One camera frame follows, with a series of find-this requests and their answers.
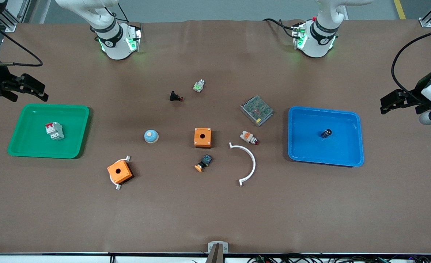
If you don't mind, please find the white circuit breaker red lever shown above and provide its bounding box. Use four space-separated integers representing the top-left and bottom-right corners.
45 122 65 141

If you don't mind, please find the green plastic tray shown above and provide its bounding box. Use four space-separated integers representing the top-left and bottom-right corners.
7 104 90 159

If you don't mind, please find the blue plastic tray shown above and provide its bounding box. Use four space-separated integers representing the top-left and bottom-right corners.
288 106 364 167

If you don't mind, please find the orange push-button box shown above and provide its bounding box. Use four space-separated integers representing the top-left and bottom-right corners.
194 127 212 149
107 160 133 185

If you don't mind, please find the blue dome buzzer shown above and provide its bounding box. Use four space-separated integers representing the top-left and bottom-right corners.
144 129 160 144

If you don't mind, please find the metal mesh power supply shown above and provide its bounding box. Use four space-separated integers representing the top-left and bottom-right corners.
240 95 274 127

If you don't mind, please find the yellow mushroom push button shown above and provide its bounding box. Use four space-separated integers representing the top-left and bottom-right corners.
194 154 213 173

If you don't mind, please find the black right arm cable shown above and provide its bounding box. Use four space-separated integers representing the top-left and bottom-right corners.
0 16 43 67

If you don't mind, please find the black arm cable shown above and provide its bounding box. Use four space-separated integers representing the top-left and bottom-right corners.
391 26 431 106
0 16 43 67

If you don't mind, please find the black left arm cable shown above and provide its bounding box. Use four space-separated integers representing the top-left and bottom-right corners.
391 26 431 106

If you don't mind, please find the black base cable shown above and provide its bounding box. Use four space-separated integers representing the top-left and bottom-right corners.
262 18 298 39

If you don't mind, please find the red and white switch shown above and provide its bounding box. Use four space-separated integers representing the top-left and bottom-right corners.
240 131 260 146

